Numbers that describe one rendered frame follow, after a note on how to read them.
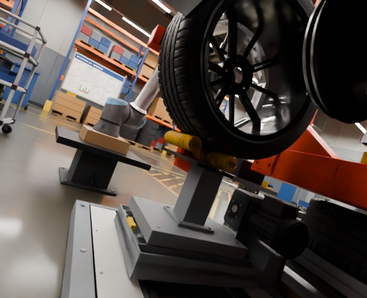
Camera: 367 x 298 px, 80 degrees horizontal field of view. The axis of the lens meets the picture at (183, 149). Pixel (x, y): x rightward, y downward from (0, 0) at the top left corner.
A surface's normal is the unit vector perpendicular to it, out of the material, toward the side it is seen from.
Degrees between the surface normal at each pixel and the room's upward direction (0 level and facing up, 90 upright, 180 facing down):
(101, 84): 90
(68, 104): 90
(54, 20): 90
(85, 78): 90
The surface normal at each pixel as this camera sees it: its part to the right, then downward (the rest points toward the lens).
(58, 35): 0.50, 0.19
